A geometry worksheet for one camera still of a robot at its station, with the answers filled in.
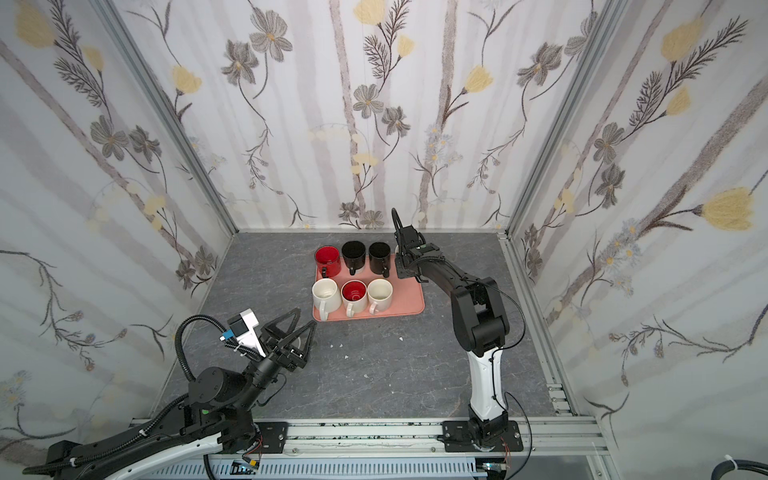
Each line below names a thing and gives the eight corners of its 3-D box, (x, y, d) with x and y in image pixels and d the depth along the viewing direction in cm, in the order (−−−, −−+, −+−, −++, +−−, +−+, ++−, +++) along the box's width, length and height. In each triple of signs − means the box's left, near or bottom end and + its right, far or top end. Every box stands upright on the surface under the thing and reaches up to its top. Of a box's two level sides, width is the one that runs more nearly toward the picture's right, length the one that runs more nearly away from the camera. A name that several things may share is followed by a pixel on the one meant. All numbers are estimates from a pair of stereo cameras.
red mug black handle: (326, 283, 107) (322, 268, 100) (315, 267, 111) (310, 252, 104) (347, 272, 110) (344, 257, 103) (335, 257, 115) (332, 241, 108)
